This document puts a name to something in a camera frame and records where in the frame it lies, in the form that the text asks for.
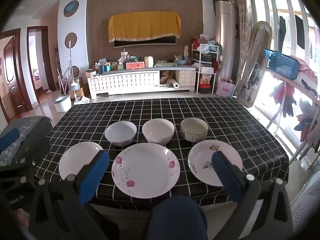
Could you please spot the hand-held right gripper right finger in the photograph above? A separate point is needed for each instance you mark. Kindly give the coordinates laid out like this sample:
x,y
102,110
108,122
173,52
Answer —
x,y
225,177

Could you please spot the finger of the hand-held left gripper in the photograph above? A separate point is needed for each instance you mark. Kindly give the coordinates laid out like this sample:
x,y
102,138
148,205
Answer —
x,y
8,138
17,171

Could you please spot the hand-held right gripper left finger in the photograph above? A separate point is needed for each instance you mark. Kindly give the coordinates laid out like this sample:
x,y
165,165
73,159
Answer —
x,y
93,177

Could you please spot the plain white plate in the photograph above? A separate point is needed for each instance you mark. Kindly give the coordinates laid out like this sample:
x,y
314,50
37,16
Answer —
x,y
75,158

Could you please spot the white plate floral print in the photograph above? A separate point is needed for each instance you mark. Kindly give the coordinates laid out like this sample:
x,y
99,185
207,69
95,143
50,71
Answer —
x,y
202,155

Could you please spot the white bowl with outer print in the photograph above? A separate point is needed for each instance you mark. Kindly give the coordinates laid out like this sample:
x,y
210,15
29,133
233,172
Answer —
x,y
120,133

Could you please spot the white plate pink flower print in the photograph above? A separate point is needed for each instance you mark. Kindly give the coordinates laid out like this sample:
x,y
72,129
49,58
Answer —
x,y
146,171

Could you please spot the patterned ceramic bowl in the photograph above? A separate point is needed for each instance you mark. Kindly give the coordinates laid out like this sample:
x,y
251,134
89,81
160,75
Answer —
x,y
193,130

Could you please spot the plain white bowl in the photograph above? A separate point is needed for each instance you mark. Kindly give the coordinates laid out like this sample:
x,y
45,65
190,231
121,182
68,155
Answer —
x,y
158,131

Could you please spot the grey chair with lace cover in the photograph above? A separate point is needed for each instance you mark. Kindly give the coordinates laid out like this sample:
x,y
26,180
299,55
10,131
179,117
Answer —
x,y
40,140

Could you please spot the black white checked tablecloth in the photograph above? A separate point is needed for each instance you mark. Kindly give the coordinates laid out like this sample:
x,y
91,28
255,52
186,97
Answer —
x,y
225,120

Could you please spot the white bucket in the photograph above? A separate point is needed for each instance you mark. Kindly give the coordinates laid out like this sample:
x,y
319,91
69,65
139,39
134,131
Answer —
x,y
61,103

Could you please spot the dark wooden door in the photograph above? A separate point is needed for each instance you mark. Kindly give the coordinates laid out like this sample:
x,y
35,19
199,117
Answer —
x,y
10,75

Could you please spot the person's blue trouser leg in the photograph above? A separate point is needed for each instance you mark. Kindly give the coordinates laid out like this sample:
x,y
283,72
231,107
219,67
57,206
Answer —
x,y
175,220

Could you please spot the metal clothes drying rack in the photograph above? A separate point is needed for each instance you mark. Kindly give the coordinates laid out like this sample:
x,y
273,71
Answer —
x,y
280,110

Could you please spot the grey textured sofa cover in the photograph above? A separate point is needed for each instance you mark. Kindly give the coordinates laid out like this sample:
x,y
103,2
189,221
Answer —
x,y
306,210

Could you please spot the pink bag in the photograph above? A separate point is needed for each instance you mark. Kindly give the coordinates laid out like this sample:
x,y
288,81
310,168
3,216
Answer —
x,y
225,88

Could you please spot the white floor mop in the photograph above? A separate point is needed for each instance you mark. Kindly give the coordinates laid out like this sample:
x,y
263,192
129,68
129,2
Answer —
x,y
70,62

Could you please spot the red clothes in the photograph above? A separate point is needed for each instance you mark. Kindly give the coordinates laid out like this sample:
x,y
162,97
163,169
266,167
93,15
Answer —
x,y
285,97

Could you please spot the white television cabinet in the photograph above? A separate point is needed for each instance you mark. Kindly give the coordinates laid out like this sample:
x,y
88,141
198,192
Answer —
x,y
120,80

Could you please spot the white shelf rack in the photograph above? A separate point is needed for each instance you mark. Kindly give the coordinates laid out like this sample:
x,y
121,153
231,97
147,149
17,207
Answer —
x,y
197,80

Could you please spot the paper towel roll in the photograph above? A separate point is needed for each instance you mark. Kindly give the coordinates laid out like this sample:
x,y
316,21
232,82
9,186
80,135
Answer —
x,y
175,85

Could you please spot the coral pink box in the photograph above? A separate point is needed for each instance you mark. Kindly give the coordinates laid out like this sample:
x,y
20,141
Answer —
x,y
135,65

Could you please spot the blue plastic basket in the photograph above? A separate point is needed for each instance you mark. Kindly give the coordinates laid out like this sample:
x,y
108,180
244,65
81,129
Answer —
x,y
282,65

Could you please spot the pink cloth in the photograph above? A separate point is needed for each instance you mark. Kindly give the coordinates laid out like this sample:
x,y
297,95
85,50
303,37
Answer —
x,y
306,72

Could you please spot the tall standing air conditioner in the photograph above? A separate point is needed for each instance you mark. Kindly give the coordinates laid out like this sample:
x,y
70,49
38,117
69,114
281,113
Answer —
x,y
225,42

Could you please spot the black television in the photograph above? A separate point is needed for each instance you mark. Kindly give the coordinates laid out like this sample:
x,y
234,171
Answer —
x,y
150,42

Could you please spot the yellow television cover cloth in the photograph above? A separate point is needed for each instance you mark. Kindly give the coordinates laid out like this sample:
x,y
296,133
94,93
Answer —
x,y
145,26

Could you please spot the patterned beige curtain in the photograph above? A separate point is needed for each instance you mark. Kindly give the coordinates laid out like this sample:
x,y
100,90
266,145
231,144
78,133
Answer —
x,y
243,17

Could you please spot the dark wooden door frame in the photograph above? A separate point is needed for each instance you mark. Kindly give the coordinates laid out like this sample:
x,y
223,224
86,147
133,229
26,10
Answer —
x,y
46,60

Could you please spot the round brown wall decoration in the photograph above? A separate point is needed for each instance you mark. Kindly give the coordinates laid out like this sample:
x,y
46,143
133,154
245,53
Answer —
x,y
70,40
75,72

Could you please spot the round blue wall decoration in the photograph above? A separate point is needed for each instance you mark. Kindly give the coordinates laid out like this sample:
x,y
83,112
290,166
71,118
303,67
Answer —
x,y
71,8

